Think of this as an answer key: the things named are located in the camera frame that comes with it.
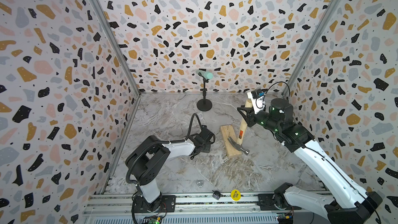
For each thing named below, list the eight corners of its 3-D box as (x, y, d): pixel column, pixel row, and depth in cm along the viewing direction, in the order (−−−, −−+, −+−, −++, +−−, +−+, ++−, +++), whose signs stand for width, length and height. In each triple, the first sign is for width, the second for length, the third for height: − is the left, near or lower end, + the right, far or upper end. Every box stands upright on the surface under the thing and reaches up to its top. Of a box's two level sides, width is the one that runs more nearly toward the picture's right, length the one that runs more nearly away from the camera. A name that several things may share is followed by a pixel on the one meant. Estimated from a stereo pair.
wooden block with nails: (228, 159, 90) (230, 151, 81) (220, 129, 103) (221, 119, 95) (239, 157, 91) (242, 149, 82) (230, 128, 104) (232, 118, 95)
